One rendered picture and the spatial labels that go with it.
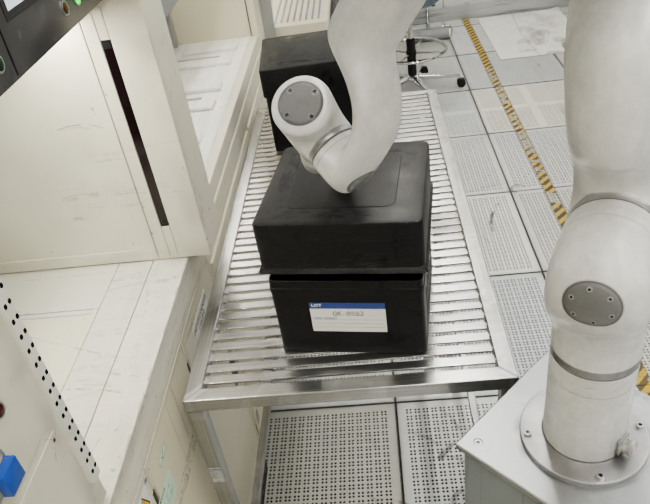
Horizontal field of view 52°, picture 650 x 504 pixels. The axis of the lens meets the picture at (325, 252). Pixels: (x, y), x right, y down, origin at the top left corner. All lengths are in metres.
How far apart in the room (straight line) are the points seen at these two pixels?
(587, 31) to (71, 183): 0.99
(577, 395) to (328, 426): 1.26
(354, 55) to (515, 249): 2.05
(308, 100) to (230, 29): 1.85
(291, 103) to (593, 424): 0.61
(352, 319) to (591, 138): 0.59
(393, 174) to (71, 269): 0.72
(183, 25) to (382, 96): 1.96
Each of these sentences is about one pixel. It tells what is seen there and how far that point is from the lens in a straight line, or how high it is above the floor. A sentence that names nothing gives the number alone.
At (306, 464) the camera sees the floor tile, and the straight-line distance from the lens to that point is 2.08.
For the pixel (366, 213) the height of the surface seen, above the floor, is 1.06.
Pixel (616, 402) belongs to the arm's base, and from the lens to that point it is 1.02.
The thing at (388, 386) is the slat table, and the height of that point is 0.76.
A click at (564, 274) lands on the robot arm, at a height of 1.15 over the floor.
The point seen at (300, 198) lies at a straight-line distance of 1.17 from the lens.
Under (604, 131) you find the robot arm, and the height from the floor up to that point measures 1.30.
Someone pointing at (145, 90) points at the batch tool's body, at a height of 1.24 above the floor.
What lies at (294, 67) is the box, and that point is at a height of 1.01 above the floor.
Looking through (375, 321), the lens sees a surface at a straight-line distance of 1.21.
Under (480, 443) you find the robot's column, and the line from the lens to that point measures 1.13.
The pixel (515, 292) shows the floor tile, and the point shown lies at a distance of 2.59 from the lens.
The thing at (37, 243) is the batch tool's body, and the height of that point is 0.94.
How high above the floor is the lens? 1.65
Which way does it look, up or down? 35 degrees down
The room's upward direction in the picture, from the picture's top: 9 degrees counter-clockwise
